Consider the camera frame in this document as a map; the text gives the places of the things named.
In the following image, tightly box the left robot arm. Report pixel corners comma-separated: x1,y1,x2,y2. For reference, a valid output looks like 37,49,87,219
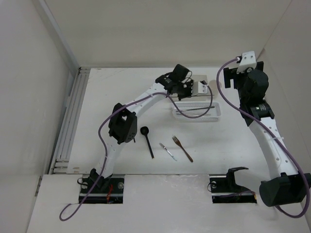
89,67,193,193

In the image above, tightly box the silver metal chopstick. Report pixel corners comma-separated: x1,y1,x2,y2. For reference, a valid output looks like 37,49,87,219
175,111,212,117

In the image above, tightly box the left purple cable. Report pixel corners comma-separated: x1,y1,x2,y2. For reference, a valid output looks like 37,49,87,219
59,81,215,222

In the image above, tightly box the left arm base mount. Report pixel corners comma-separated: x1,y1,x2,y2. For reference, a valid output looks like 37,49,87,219
77,176,125,204

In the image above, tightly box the dark grey chopstick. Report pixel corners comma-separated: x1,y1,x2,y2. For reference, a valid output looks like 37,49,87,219
185,106,215,112

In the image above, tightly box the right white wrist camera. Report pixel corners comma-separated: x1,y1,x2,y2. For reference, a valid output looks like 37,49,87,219
237,51,257,74

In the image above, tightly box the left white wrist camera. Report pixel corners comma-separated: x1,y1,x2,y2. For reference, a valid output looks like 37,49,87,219
195,81,208,94

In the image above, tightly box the white paper cup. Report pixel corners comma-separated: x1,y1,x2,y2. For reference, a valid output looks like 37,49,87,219
208,80,219,100

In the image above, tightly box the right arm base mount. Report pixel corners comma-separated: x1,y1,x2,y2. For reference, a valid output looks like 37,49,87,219
207,166,257,204

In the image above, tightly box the purple cable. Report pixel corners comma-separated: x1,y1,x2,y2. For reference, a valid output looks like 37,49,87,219
59,81,215,222
216,57,311,218

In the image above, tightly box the small silver fork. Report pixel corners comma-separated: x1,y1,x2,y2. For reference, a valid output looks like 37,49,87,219
159,143,177,162

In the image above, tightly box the white rectangular bin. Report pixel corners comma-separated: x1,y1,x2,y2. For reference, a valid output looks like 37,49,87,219
192,75,210,101

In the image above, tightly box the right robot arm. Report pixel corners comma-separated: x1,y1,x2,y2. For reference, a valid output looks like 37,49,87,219
224,62,311,207

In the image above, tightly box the brown fork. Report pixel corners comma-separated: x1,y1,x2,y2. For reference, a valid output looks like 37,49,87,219
172,135,193,163

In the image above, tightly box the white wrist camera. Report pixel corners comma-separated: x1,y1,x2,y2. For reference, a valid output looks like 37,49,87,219
195,81,208,94
237,51,257,74

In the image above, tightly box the white perforated basket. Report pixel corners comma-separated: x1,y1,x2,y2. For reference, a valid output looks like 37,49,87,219
171,101,222,122

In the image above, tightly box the black plastic spoon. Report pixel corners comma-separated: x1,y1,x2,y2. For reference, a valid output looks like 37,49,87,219
140,126,155,159

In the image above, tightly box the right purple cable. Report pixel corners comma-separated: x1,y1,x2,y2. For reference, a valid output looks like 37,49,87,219
216,57,311,218

